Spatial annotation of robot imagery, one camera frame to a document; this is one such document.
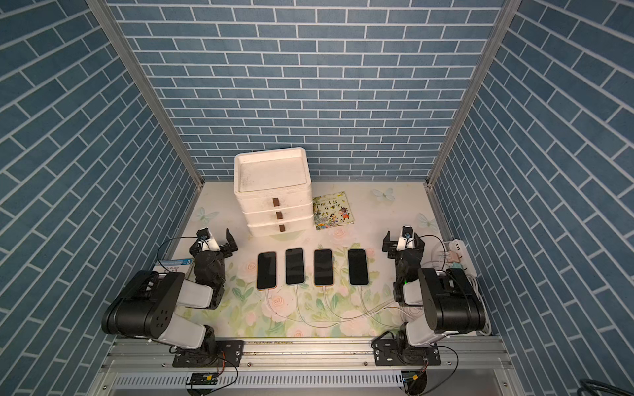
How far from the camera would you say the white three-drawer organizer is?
879 mm

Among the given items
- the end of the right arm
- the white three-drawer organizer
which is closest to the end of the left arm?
the white three-drawer organizer

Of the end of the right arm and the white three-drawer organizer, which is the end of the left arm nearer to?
the white three-drawer organizer
